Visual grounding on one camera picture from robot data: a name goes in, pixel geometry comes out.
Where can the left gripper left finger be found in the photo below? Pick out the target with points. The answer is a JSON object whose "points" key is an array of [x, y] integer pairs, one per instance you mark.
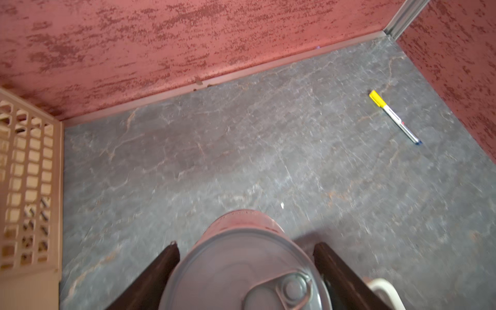
{"points": [[146, 291]]}

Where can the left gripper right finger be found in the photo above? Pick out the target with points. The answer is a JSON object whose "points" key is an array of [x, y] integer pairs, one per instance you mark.
{"points": [[350, 289]]}

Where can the small pink can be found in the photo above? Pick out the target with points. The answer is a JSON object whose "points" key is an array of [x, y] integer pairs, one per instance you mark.
{"points": [[244, 260]]}

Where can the beige plastic file organizer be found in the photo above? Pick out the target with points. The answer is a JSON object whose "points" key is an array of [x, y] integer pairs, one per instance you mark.
{"points": [[31, 205]]}

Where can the yellow white marker pen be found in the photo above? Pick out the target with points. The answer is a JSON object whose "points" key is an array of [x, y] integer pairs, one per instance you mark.
{"points": [[376, 98]]}

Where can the aluminium corner post right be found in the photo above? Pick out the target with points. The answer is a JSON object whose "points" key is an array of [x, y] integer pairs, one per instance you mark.
{"points": [[407, 13]]}

